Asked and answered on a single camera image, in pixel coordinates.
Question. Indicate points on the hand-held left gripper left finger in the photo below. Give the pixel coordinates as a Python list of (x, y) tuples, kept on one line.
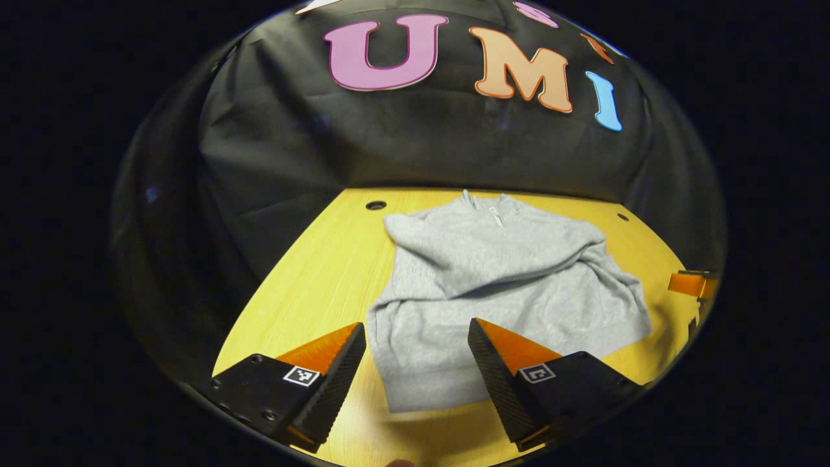
[(334, 395)]

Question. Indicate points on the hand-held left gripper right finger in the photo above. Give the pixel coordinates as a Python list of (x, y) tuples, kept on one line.
[(502, 395)]

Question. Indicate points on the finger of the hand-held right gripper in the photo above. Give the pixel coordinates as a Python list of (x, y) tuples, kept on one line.
[(694, 284)]

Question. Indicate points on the grey zip-neck sweatshirt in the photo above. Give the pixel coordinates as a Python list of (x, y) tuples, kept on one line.
[(493, 272)]

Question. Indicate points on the black backdrop cloth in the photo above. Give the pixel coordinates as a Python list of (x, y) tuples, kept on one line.
[(421, 143)]

